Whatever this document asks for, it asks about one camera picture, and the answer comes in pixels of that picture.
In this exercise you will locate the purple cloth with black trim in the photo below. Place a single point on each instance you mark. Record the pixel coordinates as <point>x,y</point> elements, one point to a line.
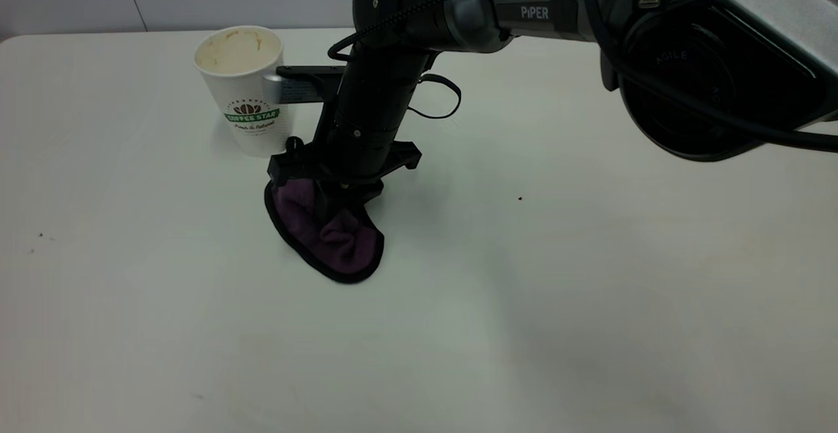
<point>340,243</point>

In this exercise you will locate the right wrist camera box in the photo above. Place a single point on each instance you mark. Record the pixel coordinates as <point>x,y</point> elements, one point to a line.
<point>304,86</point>

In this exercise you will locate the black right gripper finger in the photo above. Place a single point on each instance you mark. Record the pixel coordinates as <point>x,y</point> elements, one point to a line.
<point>366,197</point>
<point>324,202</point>

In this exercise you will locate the white paper coffee cup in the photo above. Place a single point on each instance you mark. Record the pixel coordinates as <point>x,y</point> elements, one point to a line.
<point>239,92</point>

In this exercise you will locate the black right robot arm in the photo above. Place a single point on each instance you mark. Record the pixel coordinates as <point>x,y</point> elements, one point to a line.
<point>687,59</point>

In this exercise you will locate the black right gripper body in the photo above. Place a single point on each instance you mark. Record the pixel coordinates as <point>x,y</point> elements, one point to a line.
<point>366,118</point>

